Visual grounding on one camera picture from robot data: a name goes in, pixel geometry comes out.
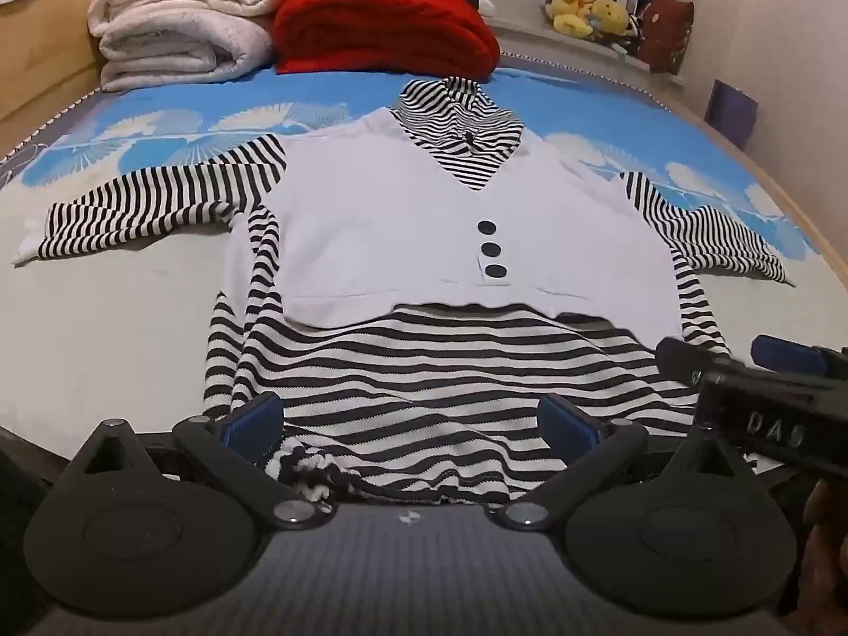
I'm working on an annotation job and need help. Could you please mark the blue leaf-print bedsheet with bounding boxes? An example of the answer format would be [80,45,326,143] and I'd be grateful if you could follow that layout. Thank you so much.
[0,53,829,465]

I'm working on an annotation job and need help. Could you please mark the dark red bag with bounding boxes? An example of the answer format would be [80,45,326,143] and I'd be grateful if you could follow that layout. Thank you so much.
[638,0,695,74]

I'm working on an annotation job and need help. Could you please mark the white folded blanket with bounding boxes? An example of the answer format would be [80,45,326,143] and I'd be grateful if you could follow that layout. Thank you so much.
[88,0,293,92]

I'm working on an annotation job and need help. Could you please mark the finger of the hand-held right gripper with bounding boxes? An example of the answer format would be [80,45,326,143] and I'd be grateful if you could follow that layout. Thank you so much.
[752,334,848,380]
[655,337,744,391]

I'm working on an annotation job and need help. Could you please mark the yellow plush toys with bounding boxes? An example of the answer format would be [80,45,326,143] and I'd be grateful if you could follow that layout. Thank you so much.
[546,0,638,42]

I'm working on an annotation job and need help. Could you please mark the red folded blanket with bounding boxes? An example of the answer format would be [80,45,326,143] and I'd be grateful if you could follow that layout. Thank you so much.
[273,0,502,78]

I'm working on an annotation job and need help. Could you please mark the striped and white sweater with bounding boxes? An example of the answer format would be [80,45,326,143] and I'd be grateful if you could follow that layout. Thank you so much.
[12,76,796,501]

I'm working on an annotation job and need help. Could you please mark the person's right hand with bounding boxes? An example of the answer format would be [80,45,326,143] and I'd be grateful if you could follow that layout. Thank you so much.
[801,477,848,604]

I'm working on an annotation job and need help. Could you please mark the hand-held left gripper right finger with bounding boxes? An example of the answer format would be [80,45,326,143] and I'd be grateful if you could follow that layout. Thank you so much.
[493,394,746,532]

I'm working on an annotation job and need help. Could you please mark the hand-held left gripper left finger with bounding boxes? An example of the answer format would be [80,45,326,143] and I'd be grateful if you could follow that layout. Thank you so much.
[66,392,335,532]

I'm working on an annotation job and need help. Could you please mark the purple paper bag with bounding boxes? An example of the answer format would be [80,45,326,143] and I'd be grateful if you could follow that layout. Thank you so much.
[703,79,759,151]

